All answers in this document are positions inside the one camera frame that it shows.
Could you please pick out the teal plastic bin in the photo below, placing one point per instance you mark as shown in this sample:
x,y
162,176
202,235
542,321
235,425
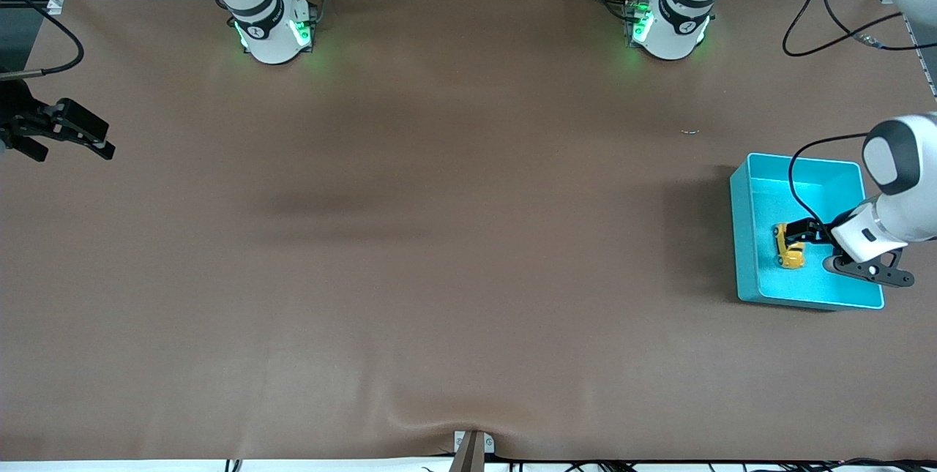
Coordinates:
x,y
812,283

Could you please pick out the yellow beetle toy car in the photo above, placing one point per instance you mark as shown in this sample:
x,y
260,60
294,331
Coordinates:
x,y
790,258

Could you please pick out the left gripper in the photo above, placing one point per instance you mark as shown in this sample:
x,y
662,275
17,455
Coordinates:
x,y
818,231

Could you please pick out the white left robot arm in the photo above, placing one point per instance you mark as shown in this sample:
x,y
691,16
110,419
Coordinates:
x,y
908,194

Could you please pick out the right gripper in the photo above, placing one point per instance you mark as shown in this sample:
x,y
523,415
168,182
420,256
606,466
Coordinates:
x,y
16,118

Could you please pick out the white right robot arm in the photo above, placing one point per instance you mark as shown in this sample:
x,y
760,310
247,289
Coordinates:
x,y
271,33

